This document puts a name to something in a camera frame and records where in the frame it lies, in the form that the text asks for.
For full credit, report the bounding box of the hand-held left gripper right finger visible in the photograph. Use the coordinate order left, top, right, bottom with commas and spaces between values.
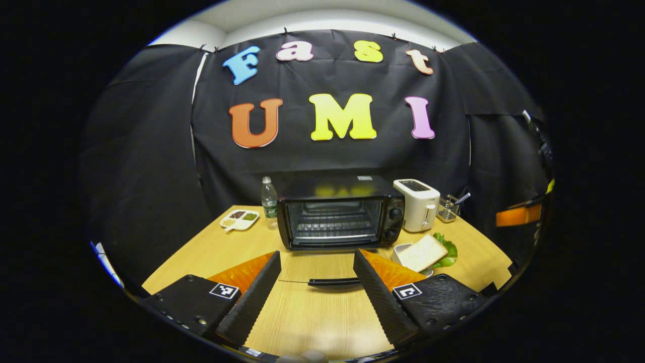
353, 249, 487, 347

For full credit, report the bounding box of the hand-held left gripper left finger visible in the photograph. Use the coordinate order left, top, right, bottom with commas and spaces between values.
143, 251, 282, 348

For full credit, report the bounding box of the bread and lettuce sandwich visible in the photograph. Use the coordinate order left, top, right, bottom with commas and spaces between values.
398, 232, 459, 274

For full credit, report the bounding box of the black electric oven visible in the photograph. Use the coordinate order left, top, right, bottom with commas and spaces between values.
272, 174, 406, 289

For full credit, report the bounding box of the white rectangular tray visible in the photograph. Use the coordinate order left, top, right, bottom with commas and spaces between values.
391, 244, 434, 278

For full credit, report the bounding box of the white divided seasoning plate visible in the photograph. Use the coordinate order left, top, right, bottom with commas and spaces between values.
220, 209, 261, 232

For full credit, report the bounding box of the white toaster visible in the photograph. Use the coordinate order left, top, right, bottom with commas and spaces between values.
393, 178, 441, 233

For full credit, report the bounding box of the clear plastic water bottle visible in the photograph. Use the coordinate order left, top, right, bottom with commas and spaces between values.
261, 176, 279, 230

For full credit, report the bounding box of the black backdrop cloth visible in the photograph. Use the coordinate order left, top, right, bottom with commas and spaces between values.
81, 29, 555, 294

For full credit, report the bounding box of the wire mesh basket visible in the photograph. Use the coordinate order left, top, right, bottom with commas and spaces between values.
436, 194, 462, 223

